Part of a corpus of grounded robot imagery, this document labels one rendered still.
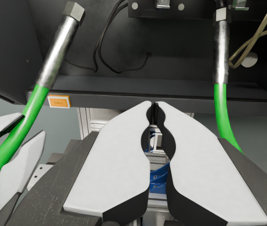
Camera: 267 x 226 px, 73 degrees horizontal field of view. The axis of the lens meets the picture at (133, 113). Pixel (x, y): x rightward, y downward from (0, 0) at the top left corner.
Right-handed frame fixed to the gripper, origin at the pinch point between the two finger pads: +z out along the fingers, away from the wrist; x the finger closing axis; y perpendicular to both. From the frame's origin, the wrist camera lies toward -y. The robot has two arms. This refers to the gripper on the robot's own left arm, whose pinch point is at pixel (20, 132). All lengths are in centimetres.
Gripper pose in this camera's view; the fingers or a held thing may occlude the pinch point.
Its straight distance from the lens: 19.8
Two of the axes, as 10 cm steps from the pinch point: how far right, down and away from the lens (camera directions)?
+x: 7.7, 6.4, 0.8
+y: -2.7, 2.0, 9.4
